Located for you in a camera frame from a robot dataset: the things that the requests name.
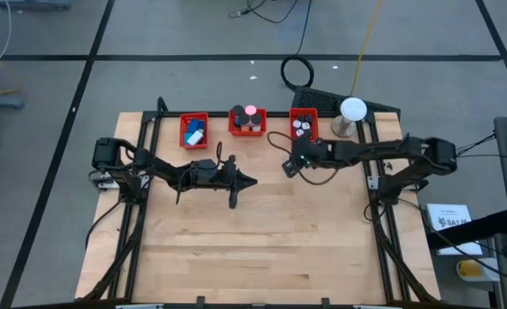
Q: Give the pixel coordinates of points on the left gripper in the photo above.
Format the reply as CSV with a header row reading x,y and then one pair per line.
x,y
223,177

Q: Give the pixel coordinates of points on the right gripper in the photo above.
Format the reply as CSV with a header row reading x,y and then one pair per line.
x,y
311,152

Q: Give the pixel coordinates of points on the white and black wall charger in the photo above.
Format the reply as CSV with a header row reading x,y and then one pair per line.
x,y
297,124

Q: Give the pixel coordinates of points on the teal plastic box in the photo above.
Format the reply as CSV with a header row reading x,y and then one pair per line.
x,y
188,138

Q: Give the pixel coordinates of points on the pink sand hourglass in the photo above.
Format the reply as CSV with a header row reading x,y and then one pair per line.
x,y
250,109

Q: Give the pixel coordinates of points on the blue sand hourglass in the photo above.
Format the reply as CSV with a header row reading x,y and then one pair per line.
x,y
237,110

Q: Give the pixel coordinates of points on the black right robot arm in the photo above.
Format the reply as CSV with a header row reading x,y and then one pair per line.
x,y
386,148

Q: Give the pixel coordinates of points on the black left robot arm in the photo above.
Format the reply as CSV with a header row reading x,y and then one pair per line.
x,y
158,167

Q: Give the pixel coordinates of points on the red plastic basket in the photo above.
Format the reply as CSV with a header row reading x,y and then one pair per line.
x,y
291,120
182,129
246,134

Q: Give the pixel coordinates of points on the black perforated plate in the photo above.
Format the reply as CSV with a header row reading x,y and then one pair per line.
x,y
317,101

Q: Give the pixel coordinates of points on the white mushroom table lamp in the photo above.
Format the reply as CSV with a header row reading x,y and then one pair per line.
x,y
354,109

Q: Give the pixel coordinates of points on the white paper label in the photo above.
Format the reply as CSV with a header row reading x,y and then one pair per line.
x,y
448,214

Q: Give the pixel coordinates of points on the black flat bar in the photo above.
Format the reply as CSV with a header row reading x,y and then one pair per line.
x,y
467,232

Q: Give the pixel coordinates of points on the yellow and white cup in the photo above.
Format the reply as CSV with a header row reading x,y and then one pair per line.
x,y
467,270

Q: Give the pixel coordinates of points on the grey table foot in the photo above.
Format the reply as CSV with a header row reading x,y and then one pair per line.
x,y
0,102
34,4

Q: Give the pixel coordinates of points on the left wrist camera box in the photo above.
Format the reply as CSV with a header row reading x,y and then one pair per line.
x,y
204,167

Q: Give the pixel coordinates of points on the black aluminium rig frame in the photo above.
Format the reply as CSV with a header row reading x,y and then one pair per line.
x,y
218,114

